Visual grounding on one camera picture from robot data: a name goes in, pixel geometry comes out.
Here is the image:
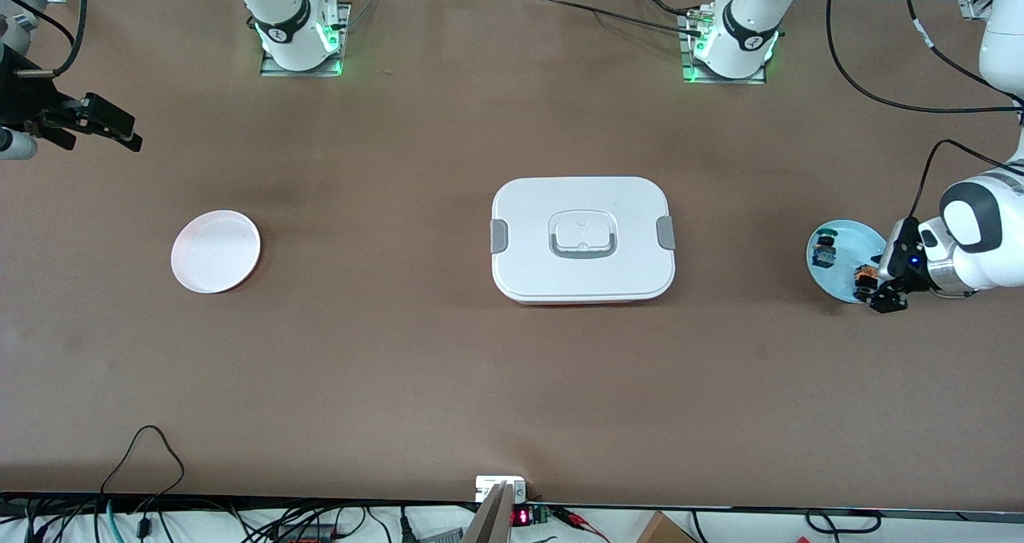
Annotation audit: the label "light blue round plate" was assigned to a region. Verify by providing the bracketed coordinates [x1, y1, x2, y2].
[806, 220, 890, 305]

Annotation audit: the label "pink round plate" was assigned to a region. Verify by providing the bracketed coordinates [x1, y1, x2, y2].
[170, 210, 262, 295]

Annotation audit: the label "white lidded lunch box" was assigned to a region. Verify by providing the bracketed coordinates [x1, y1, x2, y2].
[490, 176, 677, 305]

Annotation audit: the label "brown cardboard box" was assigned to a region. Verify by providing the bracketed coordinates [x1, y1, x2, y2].
[636, 511, 698, 543]

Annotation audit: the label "red alligator clip leads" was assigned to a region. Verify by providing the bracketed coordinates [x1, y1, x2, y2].
[556, 508, 610, 542]

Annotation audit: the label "green push button switch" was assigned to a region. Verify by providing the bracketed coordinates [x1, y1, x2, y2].
[810, 228, 838, 269]

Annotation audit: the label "black right camera cable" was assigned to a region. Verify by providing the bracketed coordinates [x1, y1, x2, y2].
[0, 0, 77, 48]

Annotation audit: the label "black cable with brass plug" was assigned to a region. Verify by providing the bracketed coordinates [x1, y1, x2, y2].
[12, 0, 87, 78]

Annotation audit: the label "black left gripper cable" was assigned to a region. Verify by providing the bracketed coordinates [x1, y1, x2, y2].
[826, 0, 1024, 220]

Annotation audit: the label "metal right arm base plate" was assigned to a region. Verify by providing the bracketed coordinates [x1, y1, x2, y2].
[260, 3, 351, 78]

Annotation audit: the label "black coiled cable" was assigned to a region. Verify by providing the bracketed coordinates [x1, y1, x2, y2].
[804, 509, 882, 537]

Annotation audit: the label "thin grey cable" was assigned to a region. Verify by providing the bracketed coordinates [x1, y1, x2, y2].
[340, 0, 386, 28]

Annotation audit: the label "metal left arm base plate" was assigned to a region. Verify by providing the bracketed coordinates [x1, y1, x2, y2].
[680, 6, 767, 86]

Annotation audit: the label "black looped cable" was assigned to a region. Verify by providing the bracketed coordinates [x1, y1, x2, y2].
[100, 425, 186, 520]

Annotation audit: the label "black cable on table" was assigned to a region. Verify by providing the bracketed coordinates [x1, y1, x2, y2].
[548, 0, 705, 36]

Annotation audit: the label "white metal bracket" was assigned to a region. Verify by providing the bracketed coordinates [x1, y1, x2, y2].
[475, 476, 527, 502]

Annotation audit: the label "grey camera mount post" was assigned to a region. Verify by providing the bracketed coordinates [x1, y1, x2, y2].
[462, 483, 514, 543]

